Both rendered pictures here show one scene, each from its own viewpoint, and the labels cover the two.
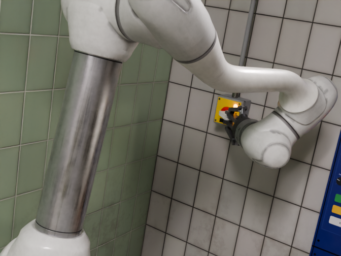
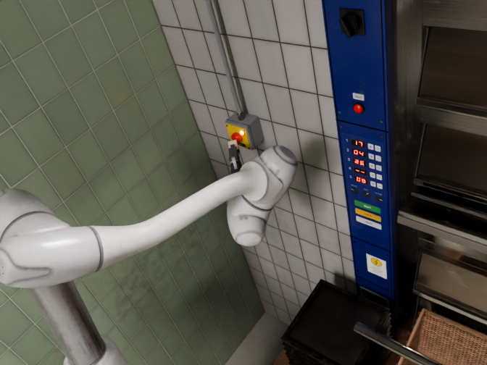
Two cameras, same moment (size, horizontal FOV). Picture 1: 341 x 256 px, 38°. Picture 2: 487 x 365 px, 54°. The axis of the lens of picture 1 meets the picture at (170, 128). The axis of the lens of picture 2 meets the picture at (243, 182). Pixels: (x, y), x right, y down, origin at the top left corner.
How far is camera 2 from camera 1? 0.95 m
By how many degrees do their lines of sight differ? 32
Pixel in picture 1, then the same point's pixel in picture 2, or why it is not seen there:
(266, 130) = (235, 215)
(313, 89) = (261, 178)
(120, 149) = (164, 185)
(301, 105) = (254, 196)
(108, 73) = not seen: hidden behind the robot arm
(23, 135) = not seen: hidden behind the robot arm
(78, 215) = (90, 353)
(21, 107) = not seen: hidden behind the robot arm
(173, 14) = (38, 284)
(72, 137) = (50, 321)
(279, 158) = (252, 241)
